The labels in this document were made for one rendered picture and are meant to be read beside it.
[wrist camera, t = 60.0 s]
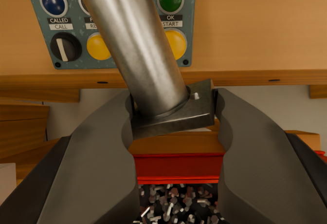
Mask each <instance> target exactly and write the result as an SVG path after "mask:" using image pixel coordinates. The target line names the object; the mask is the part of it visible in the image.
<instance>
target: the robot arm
mask: <svg viewBox="0 0 327 224"><path fill-rule="evenodd" d="M214 101H215V116H216V117H217V118H218V120H219V122H220V125H219V131H218V141H219V142H220V143H221V144H222V146H223V148H224V150H225V152H226V153H225V154H224V156H223V160H222V165H221V170H220V175H219V180H218V209H219V212H220V214H221V216H222V217H223V218H224V219H225V220H226V221H227V222H228V223H229V224H327V162H326V161H325V160H323V159H322V158H321V157H320V156H319V155H318V154H317V153H316V152H315V151H314V150H312V149H311V148H310V147H309V146H308V145H307V144H306V143H305V142H304V141H303V140H302V139H300V138H299V137H298V136H297V135H296V134H295V133H286V132H285V131H284V130H283V129H282V128H281V127H280V126H279V125H278V124H276V123H275V122H274V121H273V120H272V119H271V118H270V117H268V116H267V115H266V114H265V113H264V112H262V111H261V110H259V109H258V108H256V107H255V106H253V105H251V104H250V103H248V102H247V101H245V100H243V99H242V98H240V97H238V96H237V95H235V94H234V93H232V92H230V91H229V90H227V89H225V88H216V89H214ZM134 115H135V105H134V99H133V97H132V95H131V93H130V91H129V90H123V91H121V92H120V93H119V94H117V95H116V96H115V97H113V98H112V99H111V100H109V101H108V102H106V103H105V104H104V105H102V106H101V107H99V108H98V109H97V110H95V111H94V112H93V113H91V114H90V115H89V116H88V117H87V118H86V119H85V120H84V121H83V122H82V123H81V124H80V125H79V126H78V127H77V128H76V129H75V130H74V131H73V132H72V133H71V135H70V136H64V137H61V138H60V139H59V140H58V142H57V143H56V144H55V145H54V146H53V147H52V148H51V149H50V150H49V152H48V153H47V154H46V155H45V156H44V157H43V158H42V159H41V160H40V162H39V163H38V164H37V165H36V166H35V167H34V168H33V169H32V170H31V172H30V173H29V174H28V175H27V176H26V177H25V178H24V179H23V180H22V182H21V183H20V184H19V185H18V186H17V187H16V188H15V189H14V191H13V192H12V193H11V194H10V195H9V196H8V197H7V198H6V200H5V201H4V202H3V203H2V204H1V205H0V224H132V223H133V222H134V221H135V220H136V219H137V217H138V215H139V213H140V198H139V186H138V180H137V174H136V167H135V161H134V157H133V156H132V155H131V154H130V153H129V152H128V149H129V147H130V145H131V144H132V142H133V136H132V129H131V122H130V121H131V119H132V118H133V116H134Z"/></svg>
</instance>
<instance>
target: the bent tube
mask: <svg viewBox="0 0 327 224"><path fill-rule="evenodd" d="M83 2H84V4H85V6H86V8H87V10H88V12H89V14H90V16H91V18H92V19H93V21H94V23H95V25H96V27H97V29H98V31H99V33H100V35H101V37H102V39H103V41H104V43H105V45H106V47H107V49H108V50H109V52H110V54H111V56H112V58H113V60H114V62H115V64H116V66H117V68H118V70H119V72H120V74H121V76H122V78H123V79H124V81H125V83H126V85H127V87H128V89H129V91H130V93H131V95H132V97H133V99H134V101H135V102H134V105H135V115H134V116H133V118H132V119H131V121H130V122H131V129H132V136H133V140H137V139H143V138H149V137H154V136H159V135H165V134H171V133H176V132H181V131H189V130H194V129H200V128H205V127H211V126H213V125H214V123H215V101H214V85H213V82H212V79H207V80H203V81H199V82H196V83H192V84H188V85H185V83H184V81H183V78H182V75H181V73H180V70H179V68H178V65H177V62H176V60H175V57H174V54H173V52H172V49H171V46H170V44H169V41H168V38H167V36H166V33H165V30H164V27H163V25H162V22H161V20H160V17H159V14H158V12H157V9H156V6H155V4H154V1H153V0H83Z"/></svg>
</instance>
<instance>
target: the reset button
mask: <svg viewBox="0 0 327 224"><path fill-rule="evenodd" d="M87 50H88V52H89V54H90V55H91V56H92V57H93V58H95V59H97V60H105V59H107V58H109V56H110V52H109V50H108V49H107V47H106V45H105V43H104V41H103V39H102V37H101V35H94V36H92V37H91V38H90V39H89V40H88V42H87Z"/></svg>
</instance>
